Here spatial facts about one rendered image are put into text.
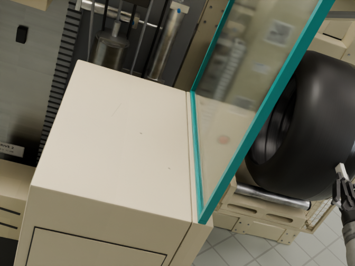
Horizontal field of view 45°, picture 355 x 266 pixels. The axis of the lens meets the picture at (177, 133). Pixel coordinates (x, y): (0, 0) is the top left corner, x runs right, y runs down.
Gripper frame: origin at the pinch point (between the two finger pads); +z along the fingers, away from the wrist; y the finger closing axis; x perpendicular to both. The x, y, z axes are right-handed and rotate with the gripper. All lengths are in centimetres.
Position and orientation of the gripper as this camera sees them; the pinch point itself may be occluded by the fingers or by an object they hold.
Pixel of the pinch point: (341, 173)
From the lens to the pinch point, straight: 152.8
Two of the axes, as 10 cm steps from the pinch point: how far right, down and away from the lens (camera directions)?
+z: 0.4, -7.1, 7.1
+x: -3.3, 6.6, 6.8
